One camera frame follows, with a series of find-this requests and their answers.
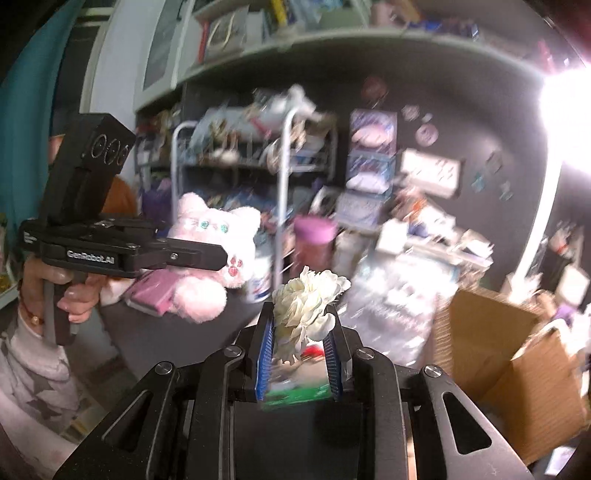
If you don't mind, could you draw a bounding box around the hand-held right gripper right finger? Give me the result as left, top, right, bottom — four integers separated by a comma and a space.
322, 307, 532, 480

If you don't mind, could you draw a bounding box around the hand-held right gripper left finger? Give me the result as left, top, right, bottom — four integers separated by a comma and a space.
53, 305, 277, 480

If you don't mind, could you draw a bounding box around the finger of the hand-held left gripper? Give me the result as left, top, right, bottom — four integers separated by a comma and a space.
154, 237, 230, 273

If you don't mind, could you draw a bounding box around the pink plush cat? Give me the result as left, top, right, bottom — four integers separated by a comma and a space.
100, 191, 262, 325

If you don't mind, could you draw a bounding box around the white fluffy fabric flower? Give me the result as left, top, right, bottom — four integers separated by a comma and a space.
271, 266, 352, 366

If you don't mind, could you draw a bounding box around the person's left forearm star-print sleeve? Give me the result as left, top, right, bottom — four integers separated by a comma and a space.
0, 311, 83, 437

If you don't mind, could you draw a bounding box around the person's left hand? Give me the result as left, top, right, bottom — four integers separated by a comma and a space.
18, 259, 101, 324

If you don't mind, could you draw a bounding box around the green printed box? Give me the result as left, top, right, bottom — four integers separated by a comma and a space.
259, 342, 337, 412

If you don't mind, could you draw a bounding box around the pink pouch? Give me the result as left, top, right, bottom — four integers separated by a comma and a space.
126, 269, 186, 318

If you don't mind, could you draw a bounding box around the orange cloth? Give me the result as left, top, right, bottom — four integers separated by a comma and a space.
107, 176, 139, 219

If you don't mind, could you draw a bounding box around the white tin can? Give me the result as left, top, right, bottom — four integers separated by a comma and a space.
244, 247, 274, 304

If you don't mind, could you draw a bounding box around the clear plastic bag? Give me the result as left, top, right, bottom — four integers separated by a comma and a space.
341, 256, 460, 372

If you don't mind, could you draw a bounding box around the white metal rack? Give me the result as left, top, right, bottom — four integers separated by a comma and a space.
171, 110, 339, 301

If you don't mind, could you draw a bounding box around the purple lidded cup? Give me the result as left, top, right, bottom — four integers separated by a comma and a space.
292, 215, 336, 274

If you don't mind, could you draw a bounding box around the teal curtain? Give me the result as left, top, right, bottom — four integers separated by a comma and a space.
0, 0, 86, 232

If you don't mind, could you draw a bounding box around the brown cardboard box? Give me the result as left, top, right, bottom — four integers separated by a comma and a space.
433, 287, 589, 468

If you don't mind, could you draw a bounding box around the stack of purple printed boxes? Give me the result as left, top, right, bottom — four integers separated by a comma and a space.
333, 108, 399, 228

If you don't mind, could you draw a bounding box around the white printed card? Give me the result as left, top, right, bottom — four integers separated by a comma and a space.
398, 148, 463, 198

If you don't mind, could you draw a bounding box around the bright lamp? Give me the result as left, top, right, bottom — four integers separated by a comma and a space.
531, 65, 591, 195

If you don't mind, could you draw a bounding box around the white handled bag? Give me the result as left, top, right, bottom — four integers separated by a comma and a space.
202, 8, 249, 62

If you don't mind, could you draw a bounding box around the grey wall shelf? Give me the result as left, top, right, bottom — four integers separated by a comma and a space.
134, 30, 548, 116

